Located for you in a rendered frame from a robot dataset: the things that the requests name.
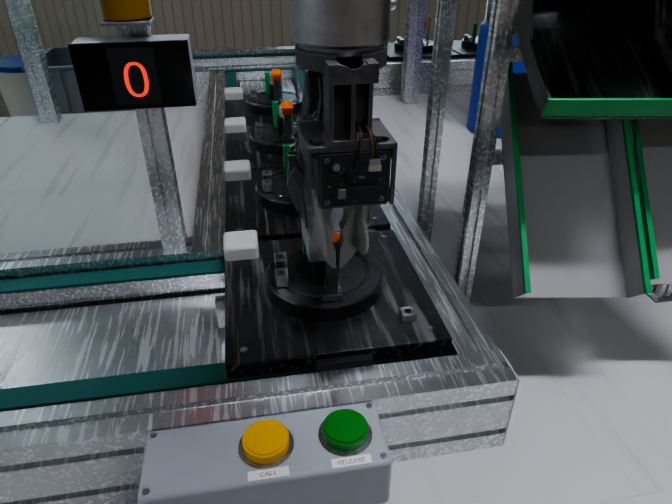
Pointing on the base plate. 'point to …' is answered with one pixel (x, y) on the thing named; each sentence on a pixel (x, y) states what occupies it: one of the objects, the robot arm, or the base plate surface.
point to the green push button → (345, 430)
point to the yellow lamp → (125, 10)
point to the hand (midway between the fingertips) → (336, 251)
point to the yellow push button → (265, 441)
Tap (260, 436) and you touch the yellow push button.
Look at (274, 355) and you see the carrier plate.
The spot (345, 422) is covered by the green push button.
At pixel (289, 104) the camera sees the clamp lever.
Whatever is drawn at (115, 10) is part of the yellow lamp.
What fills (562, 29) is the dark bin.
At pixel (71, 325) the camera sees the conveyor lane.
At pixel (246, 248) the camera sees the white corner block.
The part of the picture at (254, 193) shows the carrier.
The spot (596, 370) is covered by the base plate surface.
